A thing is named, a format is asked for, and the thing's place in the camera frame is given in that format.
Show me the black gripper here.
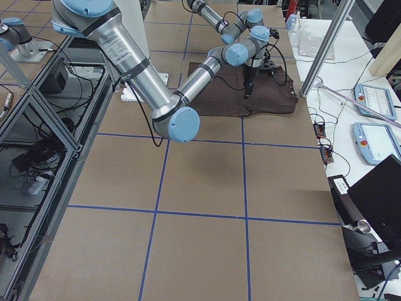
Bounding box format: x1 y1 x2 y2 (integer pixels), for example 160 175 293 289
243 56 276 99
269 28 279 40

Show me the brown t-shirt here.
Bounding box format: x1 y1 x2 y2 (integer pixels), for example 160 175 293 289
187 61 299 118

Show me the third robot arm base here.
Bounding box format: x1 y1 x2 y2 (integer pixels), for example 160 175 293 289
1 17 53 63

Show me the red cylinder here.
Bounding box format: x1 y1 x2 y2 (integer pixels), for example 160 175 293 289
288 0 298 14

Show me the clear plastic bag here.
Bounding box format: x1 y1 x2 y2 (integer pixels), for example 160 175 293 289
298 31 324 58

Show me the metal grabber stick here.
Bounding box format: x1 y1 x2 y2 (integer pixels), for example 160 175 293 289
313 82 400 128

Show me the orange terminal block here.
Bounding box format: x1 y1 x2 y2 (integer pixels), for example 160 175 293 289
313 123 326 139

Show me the far teach pendant tablet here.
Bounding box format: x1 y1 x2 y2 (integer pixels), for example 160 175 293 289
354 84 397 121

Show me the teach pendant tablet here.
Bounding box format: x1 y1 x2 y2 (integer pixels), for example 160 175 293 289
354 84 397 121
352 122 400 166

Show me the near teach pendant tablet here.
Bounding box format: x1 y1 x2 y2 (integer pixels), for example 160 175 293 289
352 122 400 166

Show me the black box with label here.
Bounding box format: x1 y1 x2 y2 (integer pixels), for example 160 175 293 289
328 175 364 225

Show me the black monitor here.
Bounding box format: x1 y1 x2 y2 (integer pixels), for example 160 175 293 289
348 155 400 250

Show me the aluminium frame post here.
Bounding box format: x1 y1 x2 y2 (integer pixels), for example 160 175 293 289
300 0 355 98

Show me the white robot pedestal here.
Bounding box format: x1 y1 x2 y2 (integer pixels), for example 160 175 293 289
114 0 169 102

